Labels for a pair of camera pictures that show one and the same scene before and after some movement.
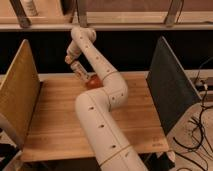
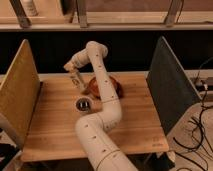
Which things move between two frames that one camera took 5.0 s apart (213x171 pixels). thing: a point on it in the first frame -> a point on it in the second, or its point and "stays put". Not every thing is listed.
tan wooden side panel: (20, 94) stays put
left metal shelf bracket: (24, 21) stays put
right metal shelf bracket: (173, 13) stays put
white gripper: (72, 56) -> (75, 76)
